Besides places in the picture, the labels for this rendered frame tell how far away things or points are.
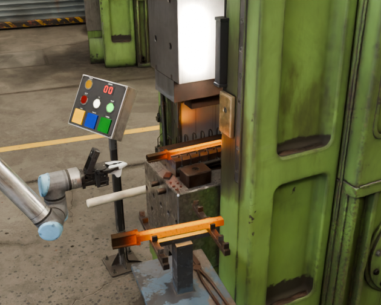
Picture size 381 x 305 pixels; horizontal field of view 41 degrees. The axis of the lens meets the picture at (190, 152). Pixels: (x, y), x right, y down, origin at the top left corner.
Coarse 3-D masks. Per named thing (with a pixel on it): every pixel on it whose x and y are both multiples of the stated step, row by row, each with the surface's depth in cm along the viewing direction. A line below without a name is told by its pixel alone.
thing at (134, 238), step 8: (184, 224) 177; (192, 224) 177; (200, 224) 177; (208, 224) 178; (216, 224) 179; (128, 232) 171; (136, 232) 172; (144, 232) 173; (152, 232) 173; (160, 232) 173; (168, 232) 174; (176, 232) 175; (184, 232) 176; (112, 240) 169; (120, 240) 170; (128, 240) 171; (136, 240) 171; (144, 240) 172; (112, 248) 170
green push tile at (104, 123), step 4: (100, 120) 261; (104, 120) 260; (108, 120) 258; (100, 124) 261; (104, 124) 260; (108, 124) 258; (100, 128) 261; (104, 128) 259; (108, 128) 258; (104, 132) 259
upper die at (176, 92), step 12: (156, 72) 225; (156, 84) 228; (168, 84) 215; (180, 84) 212; (192, 84) 214; (204, 84) 217; (168, 96) 218; (180, 96) 214; (192, 96) 216; (204, 96) 219
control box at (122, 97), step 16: (96, 80) 268; (80, 96) 273; (96, 96) 267; (112, 96) 260; (128, 96) 258; (96, 112) 265; (112, 112) 259; (128, 112) 261; (96, 128) 263; (112, 128) 257
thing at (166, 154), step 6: (198, 144) 238; (204, 144) 238; (210, 144) 239; (216, 144) 240; (174, 150) 233; (180, 150) 233; (186, 150) 234; (150, 156) 226; (156, 156) 227; (162, 156) 230; (168, 156) 229; (150, 162) 227
